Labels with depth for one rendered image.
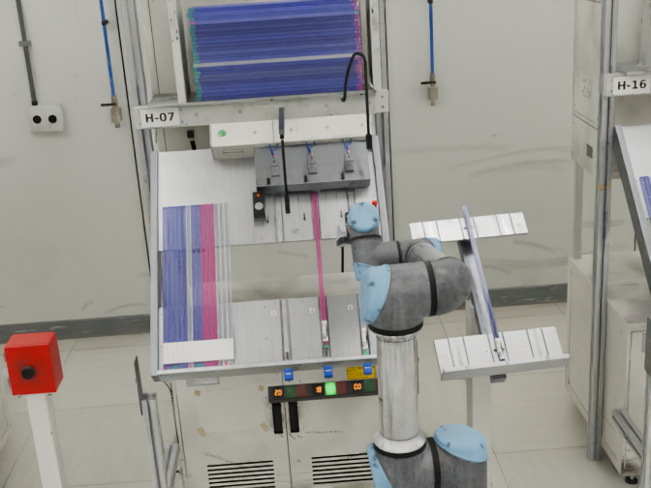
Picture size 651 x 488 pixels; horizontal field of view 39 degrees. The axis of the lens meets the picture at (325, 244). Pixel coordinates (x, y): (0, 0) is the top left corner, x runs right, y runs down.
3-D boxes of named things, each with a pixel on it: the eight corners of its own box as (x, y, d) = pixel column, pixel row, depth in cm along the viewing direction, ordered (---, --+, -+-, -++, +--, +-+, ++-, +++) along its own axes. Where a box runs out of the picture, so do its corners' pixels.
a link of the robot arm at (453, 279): (488, 260, 188) (434, 226, 236) (435, 265, 187) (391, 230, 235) (491, 316, 190) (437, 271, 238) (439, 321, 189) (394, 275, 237)
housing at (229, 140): (371, 158, 292) (373, 136, 279) (215, 169, 291) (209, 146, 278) (369, 136, 295) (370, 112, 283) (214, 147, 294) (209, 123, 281)
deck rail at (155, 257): (161, 381, 263) (157, 375, 257) (154, 381, 263) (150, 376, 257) (160, 160, 291) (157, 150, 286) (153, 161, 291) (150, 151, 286)
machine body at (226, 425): (398, 509, 312) (390, 341, 292) (189, 527, 310) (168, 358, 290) (379, 414, 373) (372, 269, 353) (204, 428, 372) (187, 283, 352)
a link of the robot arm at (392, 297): (441, 502, 205) (437, 272, 186) (374, 509, 204) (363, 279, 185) (429, 471, 216) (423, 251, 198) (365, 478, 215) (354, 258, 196)
